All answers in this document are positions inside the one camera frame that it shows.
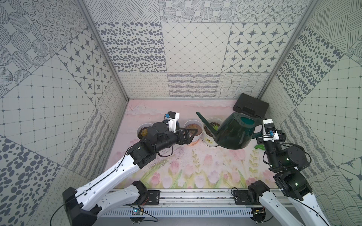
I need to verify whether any white pot pink succulent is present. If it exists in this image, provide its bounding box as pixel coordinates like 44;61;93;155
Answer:
184;120;203;146

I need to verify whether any dark green watering can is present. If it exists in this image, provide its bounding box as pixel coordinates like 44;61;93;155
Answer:
196;112;263;150

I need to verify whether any white pot yellow-brown succulent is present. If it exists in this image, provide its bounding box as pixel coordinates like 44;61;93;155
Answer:
136;123;153;140

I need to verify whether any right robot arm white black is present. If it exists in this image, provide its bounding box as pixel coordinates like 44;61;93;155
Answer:
248;129;329;226

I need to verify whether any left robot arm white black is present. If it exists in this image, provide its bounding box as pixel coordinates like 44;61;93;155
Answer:
62;120;198;226

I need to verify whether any large white pot green succulent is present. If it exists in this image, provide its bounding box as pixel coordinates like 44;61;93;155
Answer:
202;117;222;147

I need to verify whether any black plastic tool case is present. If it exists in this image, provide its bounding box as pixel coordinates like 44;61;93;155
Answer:
233;93;269;119

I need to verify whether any right small circuit board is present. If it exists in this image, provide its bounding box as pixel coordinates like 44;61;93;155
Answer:
251;208;266;223

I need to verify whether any small circuit board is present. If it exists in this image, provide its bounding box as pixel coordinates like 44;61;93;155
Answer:
130;208;145;223
251;208;266;223

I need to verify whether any left small circuit board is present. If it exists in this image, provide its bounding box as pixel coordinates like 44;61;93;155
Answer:
130;208;145;223

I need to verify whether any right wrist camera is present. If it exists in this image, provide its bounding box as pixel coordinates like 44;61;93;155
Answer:
262;119;277;137

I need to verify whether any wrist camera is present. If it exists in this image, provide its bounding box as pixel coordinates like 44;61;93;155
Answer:
262;119;277;137
165;111;180;133

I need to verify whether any green hose nozzle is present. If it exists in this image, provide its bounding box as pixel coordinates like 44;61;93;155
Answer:
254;144;265;151

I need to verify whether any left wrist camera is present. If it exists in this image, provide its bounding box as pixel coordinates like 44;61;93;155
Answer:
165;111;180;133

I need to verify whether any aluminium mounting rail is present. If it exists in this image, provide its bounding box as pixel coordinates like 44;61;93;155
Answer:
81;187;307;208

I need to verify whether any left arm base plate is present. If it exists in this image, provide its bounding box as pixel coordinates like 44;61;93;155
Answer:
135;190;161;206

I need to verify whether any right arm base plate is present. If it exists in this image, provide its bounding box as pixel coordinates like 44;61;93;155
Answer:
231;189;262;206

